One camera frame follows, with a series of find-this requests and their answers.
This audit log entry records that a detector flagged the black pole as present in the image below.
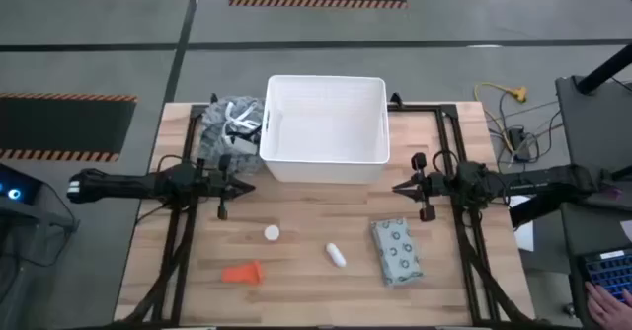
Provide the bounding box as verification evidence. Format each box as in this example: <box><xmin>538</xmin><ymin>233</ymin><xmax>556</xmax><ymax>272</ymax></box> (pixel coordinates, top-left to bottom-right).
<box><xmin>575</xmin><ymin>42</ymin><xmax>632</xmax><ymax>96</ymax></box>

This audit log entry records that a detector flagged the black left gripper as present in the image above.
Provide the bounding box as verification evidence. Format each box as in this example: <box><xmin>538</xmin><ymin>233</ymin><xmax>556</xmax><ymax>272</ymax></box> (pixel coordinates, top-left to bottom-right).
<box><xmin>195</xmin><ymin>153</ymin><xmax>257</xmax><ymax>221</ymax></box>

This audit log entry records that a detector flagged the dark grey desk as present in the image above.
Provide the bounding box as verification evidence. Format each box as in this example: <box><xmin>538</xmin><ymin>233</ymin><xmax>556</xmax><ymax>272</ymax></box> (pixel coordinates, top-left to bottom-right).
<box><xmin>554</xmin><ymin>74</ymin><xmax>632</xmax><ymax>330</ymax></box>

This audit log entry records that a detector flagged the person's hand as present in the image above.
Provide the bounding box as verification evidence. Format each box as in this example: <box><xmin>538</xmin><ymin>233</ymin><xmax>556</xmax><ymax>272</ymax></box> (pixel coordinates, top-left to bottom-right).
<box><xmin>584</xmin><ymin>280</ymin><xmax>632</xmax><ymax>330</ymax></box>

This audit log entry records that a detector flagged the small white tube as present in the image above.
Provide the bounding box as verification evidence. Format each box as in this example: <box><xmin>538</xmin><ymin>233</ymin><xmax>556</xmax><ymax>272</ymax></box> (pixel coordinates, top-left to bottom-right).
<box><xmin>325</xmin><ymin>242</ymin><xmax>348</xmax><ymax>269</ymax></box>

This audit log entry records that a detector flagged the orange plastic piece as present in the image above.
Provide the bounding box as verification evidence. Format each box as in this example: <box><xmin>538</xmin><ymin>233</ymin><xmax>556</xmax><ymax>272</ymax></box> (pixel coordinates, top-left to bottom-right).
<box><xmin>220</xmin><ymin>259</ymin><xmax>267</xmax><ymax>287</ymax></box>

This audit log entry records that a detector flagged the computer with blue light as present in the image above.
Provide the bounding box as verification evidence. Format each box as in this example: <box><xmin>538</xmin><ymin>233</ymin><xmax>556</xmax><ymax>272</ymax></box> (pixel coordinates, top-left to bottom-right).
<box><xmin>0</xmin><ymin>163</ymin><xmax>43</xmax><ymax>206</ymax></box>

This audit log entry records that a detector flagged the white plastic bin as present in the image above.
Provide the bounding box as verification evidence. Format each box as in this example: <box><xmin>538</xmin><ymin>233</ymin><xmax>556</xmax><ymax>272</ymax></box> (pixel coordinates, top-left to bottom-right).
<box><xmin>258</xmin><ymin>74</ymin><xmax>391</xmax><ymax>185</ymax></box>

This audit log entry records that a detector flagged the grey patterned drawstring bag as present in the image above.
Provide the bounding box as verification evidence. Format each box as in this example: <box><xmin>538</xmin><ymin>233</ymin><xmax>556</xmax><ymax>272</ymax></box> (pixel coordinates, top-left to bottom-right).
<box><xmin>197</xmin><ymin>94</ymin><xmax>267</xmax><ymax>174</ymax></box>

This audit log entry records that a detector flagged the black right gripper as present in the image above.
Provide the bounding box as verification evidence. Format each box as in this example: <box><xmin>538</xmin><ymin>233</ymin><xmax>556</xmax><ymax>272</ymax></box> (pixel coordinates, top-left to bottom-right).
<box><xmin>391</xmin><ymin>152</ymin><xmax>448</xmax><ymax>223</ymax></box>

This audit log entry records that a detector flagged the black metal table frame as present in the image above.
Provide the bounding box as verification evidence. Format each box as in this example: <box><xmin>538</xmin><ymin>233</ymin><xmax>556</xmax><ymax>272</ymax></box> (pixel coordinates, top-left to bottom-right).
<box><xmin>113</xmin><ymin>92</ymin><xmax>540</xmax><ymax>329</ymax></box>

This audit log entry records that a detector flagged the grey equipment stand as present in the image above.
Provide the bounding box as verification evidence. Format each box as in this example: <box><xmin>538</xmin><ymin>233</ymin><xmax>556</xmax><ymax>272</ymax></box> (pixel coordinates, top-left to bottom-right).
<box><xmin>0</xmin><ymin>195</ymin><xmax>81</xmax><ymax>330</ymax></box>

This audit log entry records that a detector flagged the black power strip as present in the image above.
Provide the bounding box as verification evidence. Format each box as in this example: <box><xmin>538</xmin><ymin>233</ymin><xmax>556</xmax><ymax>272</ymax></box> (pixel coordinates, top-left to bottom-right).
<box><xmin>507</xmin><ymin>126</ymin><xmax>533</xmax><ymax>164</ymax></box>

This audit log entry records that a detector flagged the backlit keyboard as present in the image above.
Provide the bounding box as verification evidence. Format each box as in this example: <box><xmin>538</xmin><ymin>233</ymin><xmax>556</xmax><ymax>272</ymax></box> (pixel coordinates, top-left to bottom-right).
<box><xmin>579</xmin><ymin>247</ymin><xmax>632</xmax><ymax>305</ymax></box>

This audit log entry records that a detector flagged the grey ring-patterned packet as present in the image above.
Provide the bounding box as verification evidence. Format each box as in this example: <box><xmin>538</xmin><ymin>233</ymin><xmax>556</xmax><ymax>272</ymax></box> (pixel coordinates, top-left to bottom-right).
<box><xmin>369</xmin><ymin>216</ymin><xmax>425</xmax><ymax>288</ymax></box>

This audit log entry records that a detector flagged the white paper sheet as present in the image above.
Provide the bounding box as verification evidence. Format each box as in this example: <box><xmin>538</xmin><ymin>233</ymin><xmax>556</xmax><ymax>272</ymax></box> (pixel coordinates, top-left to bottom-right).
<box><xmin>510</xmin><ymin>195</ymin><xmax>536</xmax><ymax>253</ymax></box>

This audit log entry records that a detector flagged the yellow extension cable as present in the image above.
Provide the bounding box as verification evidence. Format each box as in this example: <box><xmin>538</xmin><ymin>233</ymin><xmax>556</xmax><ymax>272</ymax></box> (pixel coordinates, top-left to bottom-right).
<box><xmin>473</xmin><ymin>81</ymin><xmax>529</xmax><ymax>154</ymax></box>

